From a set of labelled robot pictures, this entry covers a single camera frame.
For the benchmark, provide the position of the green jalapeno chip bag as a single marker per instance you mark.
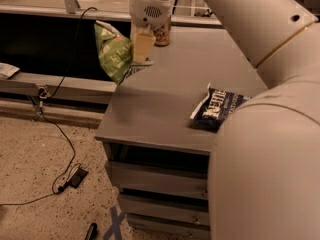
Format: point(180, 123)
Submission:
point(114, 51)

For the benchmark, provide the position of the orange drink can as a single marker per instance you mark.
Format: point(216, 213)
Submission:
point(162, 34)

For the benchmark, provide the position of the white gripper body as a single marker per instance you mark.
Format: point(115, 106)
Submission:
point(149, 13)

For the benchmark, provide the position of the grey metal ledge rail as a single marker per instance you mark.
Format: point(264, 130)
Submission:
point(76, 89)

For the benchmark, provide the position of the grey drawer cabinet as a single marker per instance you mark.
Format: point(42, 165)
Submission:
point(157, 157)

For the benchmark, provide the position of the blue chip bag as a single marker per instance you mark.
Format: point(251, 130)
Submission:
point(217, 105)

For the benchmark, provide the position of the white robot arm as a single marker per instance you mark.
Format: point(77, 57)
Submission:
point(264, 167)

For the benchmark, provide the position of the black cylindrical object on floor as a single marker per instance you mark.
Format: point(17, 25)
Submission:
point(92, 232)

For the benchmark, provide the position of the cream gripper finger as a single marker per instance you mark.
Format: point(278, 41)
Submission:
point(143, 41)

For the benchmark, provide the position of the black power adapter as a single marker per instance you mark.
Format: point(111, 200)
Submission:
point(77, 177)

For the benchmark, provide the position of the white paper on ledge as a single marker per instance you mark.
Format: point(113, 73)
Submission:
point(7, 71)

